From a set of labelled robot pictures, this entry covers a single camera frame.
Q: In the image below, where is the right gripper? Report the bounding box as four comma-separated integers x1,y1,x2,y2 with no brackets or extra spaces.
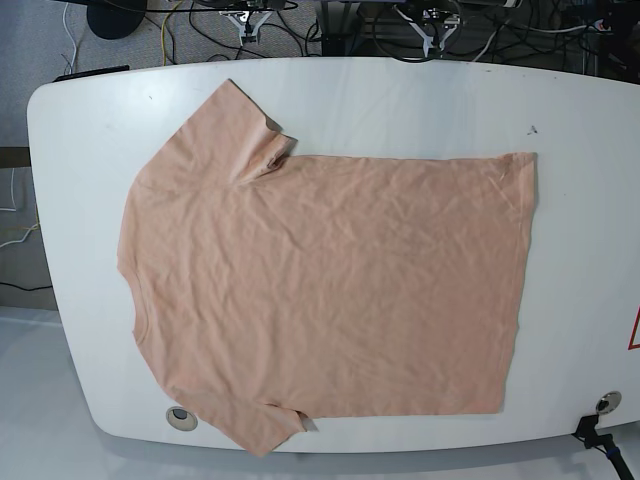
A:
220,10,272,46

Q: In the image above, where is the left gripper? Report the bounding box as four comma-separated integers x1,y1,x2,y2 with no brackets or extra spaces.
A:
394,5,463,59

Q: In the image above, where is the peach pink T-shirt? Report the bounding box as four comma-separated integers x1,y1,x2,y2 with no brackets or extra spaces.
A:
117,81,536,455

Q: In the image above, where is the black round stand base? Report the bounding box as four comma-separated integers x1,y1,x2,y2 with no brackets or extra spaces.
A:
86,0,148,40

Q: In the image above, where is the red triangle warning sticker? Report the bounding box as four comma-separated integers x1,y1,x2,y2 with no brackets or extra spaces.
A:
628,309,640,350

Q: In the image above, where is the black equipment frame base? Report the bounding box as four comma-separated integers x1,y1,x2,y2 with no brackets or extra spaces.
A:
315,1,382,57

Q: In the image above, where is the white floor cable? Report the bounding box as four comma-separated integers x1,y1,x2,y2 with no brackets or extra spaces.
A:
61,0,80,76

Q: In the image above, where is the left table cable grommet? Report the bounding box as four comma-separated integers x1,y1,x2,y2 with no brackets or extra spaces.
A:
166,406,198,432

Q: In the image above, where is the table cable grommet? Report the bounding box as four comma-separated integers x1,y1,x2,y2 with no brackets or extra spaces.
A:
166,406,198,432
596,391,622,415

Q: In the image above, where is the right table cable grommet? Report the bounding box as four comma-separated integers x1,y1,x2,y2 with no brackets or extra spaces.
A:
596,391,622,415

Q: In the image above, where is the black clamp with cable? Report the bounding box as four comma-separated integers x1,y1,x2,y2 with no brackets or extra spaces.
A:
572,414,635,480

